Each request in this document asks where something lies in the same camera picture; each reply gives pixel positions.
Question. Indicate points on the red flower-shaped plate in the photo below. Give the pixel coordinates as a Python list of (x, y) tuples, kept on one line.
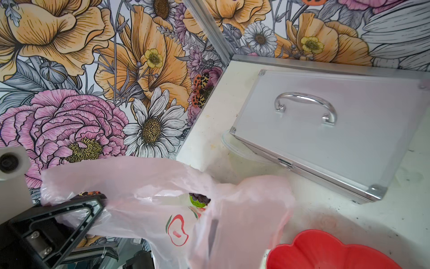
[(316, 249)]

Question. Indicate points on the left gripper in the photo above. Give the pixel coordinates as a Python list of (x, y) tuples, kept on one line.
[(43, 236)]

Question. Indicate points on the dark grape bunch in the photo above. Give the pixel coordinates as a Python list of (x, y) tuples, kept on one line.
[(199, 199)]

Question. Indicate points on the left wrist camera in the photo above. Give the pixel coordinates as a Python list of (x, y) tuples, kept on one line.
[(15, 195)]

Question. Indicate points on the green lime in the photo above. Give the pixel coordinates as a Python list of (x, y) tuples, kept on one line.
[(198, 206)]

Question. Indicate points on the pink plastic bag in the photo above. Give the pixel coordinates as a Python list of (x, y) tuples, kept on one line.
[(148, 198)]

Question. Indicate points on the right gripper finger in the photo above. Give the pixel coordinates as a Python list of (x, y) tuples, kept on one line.
[(212, 236)]

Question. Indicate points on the silver metal case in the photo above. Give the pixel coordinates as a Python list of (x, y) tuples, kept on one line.
[(348, 133)]

